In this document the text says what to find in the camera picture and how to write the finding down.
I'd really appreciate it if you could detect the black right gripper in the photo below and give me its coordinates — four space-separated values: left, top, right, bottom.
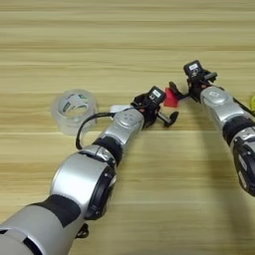
168 72 218 103

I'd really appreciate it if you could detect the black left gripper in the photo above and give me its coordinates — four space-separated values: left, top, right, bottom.
131 94 179 129

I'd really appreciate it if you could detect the red cube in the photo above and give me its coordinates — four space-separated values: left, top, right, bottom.
163 87 180 109

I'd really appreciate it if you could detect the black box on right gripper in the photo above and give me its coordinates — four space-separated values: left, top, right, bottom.
183 60 204 79

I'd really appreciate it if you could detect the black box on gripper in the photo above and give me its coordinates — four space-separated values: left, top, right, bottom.
183 60 204 79
147 86 167 108

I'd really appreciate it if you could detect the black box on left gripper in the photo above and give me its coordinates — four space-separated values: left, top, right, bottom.
147 86 167 108

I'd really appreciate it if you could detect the clear tape roll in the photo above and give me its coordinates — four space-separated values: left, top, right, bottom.
50 89 99 136

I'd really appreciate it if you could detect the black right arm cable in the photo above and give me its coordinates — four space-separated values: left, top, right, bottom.
232 96 255 118

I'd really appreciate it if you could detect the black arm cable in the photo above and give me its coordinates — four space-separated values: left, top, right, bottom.
232 96 255 118
75 112 118 150

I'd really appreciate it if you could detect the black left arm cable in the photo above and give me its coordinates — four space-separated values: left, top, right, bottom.
75 112 118 150

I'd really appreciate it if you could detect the small black cable clip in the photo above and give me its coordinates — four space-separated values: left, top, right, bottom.
75 222 90 239

